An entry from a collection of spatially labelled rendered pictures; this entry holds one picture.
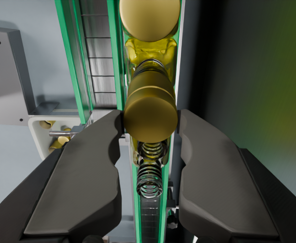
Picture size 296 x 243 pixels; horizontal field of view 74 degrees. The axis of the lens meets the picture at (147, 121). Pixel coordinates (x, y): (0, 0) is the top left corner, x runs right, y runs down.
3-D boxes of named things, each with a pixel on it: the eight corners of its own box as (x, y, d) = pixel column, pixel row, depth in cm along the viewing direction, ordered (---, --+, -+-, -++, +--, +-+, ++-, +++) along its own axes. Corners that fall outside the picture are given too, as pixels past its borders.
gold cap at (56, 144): (55, 157, 63) (61, 148, 67) (62, 151, 62) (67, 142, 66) (46, 151, 62) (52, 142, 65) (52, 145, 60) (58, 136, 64)
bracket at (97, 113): (128, 108, 53) (125, 122, 47) (94, 108, 53) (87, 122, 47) (128, 97, 51) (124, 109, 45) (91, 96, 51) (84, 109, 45)
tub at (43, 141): (118, 147, 68) (114, 165, 61) (54, 146, 69) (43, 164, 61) (113, 102, 59) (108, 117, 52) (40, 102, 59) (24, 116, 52)
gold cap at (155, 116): (172, 112, 16) (177, 145, 13) (129, 112, 16) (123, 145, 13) (174, 70, 14) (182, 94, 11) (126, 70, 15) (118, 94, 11)
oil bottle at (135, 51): (165, 53, 39) (177, 99, 21) (136, 53, 39) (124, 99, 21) (166, 21, 36) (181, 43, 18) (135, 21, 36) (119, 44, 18)
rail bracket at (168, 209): (185, 187, 61) (193, 231, 49) (163, 187, 61) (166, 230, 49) (187, 179, 58) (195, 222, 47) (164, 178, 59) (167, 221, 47)
